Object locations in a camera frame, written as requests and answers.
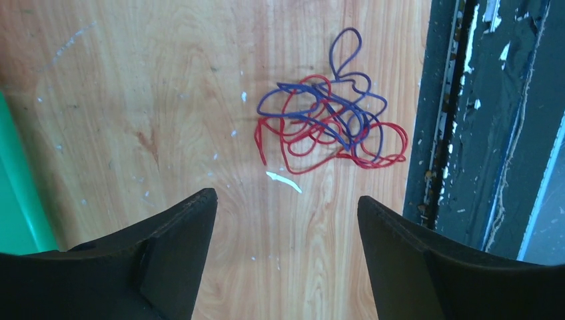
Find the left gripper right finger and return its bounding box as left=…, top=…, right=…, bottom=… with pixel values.
left=357, top=196, right=564, bottom=319

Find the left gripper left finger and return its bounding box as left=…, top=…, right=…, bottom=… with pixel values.
left=1, top=188, right=218, bottom=319

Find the orange and purple wire tangle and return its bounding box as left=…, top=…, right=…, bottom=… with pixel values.
left=253, top=27, right=410, bottom=176

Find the green plastic bin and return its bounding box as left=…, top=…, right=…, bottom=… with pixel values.
left=1, top=96, right=58, bottom=255

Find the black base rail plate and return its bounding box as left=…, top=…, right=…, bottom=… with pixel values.
left=402, top=1, right=564, bottom=265

